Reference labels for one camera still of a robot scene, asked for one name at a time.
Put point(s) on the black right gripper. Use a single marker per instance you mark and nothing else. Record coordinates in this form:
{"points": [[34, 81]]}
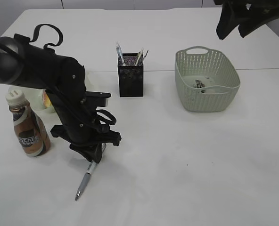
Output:
{"points": [[248, 15]]}

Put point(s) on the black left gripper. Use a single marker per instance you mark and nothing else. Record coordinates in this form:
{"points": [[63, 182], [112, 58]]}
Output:
{"points": [[63, 79]]}

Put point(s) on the white grey click pen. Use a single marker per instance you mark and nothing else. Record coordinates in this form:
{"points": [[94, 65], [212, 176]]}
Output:
{"points": [[86, 179]]}

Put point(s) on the brown Nescafe coffee bottle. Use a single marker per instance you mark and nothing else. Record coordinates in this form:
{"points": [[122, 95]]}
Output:
{"points": [[28, 126]]}

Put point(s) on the golden bread roll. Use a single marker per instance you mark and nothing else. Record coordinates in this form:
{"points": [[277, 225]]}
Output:
{"points": [[45, 99]]}

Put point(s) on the smaller paper ball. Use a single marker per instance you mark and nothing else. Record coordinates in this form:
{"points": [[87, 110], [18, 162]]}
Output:
{"points": [[199, 84]]}

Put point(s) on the cream yellow click pen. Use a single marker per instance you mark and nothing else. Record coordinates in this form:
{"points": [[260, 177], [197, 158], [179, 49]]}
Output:
{"points": [[139, 55]]}

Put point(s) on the blue grey click pen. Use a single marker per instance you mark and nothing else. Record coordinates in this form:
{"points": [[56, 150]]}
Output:
{"points": [[120, 54]]}

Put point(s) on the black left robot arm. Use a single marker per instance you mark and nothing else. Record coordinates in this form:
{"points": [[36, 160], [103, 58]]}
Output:
{"points": [[12, 63]]}

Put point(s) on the grey-green plastic basket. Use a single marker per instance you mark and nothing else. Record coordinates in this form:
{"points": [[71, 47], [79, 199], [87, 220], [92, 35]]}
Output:
{"points": [[215, 70]]}

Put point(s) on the pale green wavy plate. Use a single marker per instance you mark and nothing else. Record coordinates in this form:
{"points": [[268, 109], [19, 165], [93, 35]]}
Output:
{"points": [[34, 97]]}

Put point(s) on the black mesh pen holder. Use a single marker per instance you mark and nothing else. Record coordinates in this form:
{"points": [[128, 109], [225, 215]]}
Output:
{"points": [[131, 76]]}

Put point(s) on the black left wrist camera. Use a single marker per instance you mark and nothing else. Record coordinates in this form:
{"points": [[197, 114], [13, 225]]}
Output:
{"points": [[97, 99]]}

